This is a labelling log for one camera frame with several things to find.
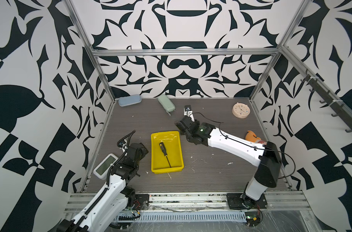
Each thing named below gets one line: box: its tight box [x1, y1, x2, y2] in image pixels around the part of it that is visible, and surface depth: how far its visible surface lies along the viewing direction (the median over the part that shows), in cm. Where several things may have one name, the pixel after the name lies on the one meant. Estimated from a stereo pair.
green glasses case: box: [157, 93, 176, 113], surface depth 117 cm
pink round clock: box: [232, 102, 251, 119], surface depth 113 cm
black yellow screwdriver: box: [159, 142, 172, 169], surface depth 93 cm
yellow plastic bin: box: [150, 130, 185, 174], surface depth 90 cm
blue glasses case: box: [117, 94, 142, 108], surface depth 118 cm
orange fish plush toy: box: [245, 130, 265, 145], surface depth 98 cm
